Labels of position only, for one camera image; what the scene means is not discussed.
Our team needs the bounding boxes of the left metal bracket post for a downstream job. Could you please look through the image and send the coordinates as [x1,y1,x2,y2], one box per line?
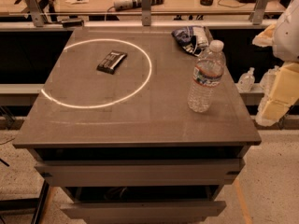
[23,0,45,27]

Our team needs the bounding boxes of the middle metal bracket post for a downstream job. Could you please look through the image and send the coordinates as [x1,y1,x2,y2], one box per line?
[141,0,151,26]

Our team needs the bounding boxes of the metal bracket post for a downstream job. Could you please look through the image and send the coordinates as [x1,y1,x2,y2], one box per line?
[141,0,151,26]
[23,0,45,27]
[249,0,269,25]

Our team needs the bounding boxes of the clear plastic water bottle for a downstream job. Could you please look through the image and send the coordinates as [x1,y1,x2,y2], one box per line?
[188,40,226,113]

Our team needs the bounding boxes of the right metal bracket post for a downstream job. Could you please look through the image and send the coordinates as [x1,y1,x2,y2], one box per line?
[249,0,269,25]

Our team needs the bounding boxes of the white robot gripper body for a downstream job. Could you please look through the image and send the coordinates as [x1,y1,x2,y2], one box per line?
[273,0,299,63]

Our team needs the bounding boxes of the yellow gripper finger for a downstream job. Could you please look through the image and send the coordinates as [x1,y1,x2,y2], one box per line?
[252,24,276,48]
[255,62,299,127]

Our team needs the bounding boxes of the black rxbar chocolate bar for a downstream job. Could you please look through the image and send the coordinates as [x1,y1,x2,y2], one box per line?
[96,50,127,74]

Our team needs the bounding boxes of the grey drawer cabinet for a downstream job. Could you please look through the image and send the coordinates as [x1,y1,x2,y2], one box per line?
[14,28,261,224]

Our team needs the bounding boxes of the blue white chip bag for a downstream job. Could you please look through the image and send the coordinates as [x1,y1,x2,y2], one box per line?
[171,26,209,57]

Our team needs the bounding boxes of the white power strip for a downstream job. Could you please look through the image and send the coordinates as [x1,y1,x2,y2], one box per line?
[114,0,164,11]

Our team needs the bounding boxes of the clear sanitizer bottle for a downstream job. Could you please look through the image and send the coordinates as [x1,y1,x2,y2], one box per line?
[259,65,278,91]
[237,67,255,92]

